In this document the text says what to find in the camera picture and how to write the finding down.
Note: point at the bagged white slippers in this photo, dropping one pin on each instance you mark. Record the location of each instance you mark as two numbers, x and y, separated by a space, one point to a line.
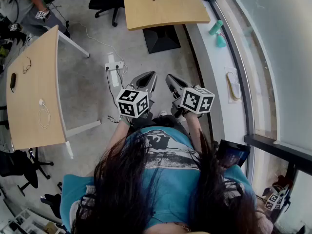
232 86

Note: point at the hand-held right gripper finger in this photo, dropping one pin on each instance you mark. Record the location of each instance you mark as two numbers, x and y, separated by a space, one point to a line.
179 82
176 91

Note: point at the blue printed t-shirt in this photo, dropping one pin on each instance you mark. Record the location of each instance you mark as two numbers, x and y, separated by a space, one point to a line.
170 191

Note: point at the black table base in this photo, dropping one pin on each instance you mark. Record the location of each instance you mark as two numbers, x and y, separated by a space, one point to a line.
161 38

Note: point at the black tablet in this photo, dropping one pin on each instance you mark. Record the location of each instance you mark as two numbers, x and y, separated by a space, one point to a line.
231 153

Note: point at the black trousers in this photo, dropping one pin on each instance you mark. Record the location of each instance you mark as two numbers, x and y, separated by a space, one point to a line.
165 122

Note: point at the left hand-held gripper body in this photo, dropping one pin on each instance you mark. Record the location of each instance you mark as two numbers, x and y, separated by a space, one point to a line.
132 102

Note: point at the teal bottle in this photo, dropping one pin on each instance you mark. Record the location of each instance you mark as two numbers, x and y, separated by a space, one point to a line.
215 27

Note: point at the white power strip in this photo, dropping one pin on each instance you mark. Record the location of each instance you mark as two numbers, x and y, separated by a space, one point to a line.
114 66

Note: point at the person's left forearm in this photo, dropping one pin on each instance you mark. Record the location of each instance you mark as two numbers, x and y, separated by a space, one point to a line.
119 135

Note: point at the white shelf rack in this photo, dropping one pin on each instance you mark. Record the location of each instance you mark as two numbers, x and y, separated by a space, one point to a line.
24 222

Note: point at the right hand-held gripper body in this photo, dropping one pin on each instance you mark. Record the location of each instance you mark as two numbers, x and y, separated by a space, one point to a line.
197 100

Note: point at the black window frame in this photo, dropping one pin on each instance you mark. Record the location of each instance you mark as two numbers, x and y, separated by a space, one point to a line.
268 145

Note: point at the wooden desk with white legs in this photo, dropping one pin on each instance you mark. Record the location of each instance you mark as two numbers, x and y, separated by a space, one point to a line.
34 86

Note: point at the eyeglasses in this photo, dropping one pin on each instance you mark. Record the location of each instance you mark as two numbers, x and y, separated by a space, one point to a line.
27 66

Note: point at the person's right forearm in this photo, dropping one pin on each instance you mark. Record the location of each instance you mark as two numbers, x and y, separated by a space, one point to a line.
193 128

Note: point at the white shoe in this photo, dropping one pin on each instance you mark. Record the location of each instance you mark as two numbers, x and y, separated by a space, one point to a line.
162 113

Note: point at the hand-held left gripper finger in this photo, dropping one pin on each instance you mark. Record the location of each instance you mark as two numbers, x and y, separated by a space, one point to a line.
134 80
152 84

